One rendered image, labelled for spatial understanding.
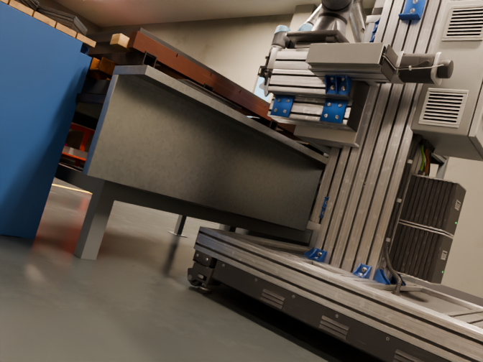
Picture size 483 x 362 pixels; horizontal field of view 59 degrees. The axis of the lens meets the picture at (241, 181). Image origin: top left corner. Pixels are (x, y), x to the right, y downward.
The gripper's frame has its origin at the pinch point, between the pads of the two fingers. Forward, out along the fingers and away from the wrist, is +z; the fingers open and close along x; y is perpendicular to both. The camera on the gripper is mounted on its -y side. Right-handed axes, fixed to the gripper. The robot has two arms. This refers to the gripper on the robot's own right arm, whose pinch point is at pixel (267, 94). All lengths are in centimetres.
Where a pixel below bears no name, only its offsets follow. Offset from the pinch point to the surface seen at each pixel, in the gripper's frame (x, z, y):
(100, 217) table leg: 71, 75, -5
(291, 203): -26, 49, -14
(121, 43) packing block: 81, 12, -1
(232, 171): 22, 43, -14
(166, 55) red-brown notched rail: 67, 11, -10
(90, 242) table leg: 71, 84, -4
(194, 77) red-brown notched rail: 52, 13, -10
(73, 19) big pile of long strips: 92, 7, 18
